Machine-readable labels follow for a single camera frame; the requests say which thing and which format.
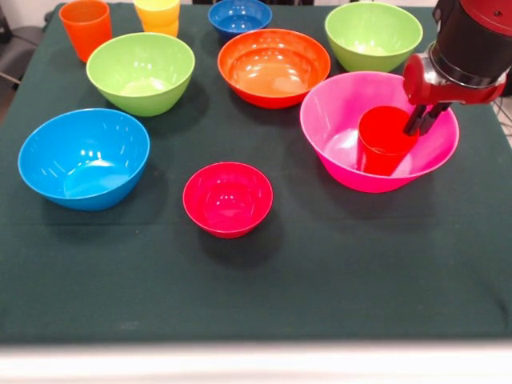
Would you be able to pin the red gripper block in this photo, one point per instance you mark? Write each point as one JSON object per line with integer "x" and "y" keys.
{"x": 416, "y": 80}

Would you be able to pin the red cup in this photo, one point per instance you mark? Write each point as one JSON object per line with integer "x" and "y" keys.
{"x": 380, "y": 148}

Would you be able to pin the orange bowl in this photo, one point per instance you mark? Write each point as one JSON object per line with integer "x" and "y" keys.
{"x": 272, "y": 68}

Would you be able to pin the small crimson pink bowl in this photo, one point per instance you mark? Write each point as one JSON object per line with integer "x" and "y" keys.
{"x": 228, "y": 200}

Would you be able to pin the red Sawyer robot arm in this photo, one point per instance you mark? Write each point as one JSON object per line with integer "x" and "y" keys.
{"x": 472, "y": 32}

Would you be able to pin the large magenta bowl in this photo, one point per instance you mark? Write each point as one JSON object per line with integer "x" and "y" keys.
{"x": 340, "y": 120}

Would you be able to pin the lime green bowl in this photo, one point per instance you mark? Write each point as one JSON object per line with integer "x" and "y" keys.
{"x": 140, "y": 100}
{"x": 372, "y": 32}

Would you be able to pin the small dark blue bowl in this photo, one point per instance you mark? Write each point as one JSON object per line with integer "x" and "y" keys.
{"x": 240, "y": 18}

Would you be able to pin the dark green table cloth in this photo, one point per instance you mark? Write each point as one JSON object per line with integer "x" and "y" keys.
{"x": 256, "y": 280}

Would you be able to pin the yellow cup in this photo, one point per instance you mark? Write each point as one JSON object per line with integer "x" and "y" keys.
{"x": 157, "y": 12}

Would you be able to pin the light blue bowl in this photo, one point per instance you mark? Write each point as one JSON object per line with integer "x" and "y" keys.
{"x": 80, "y": 160}

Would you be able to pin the orange cup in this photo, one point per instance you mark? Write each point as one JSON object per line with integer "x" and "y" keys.
{"x": 86, "y": 28}

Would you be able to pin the black pedestal foot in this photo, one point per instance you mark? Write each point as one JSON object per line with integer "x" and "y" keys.
{"x": 20, "y": 50}

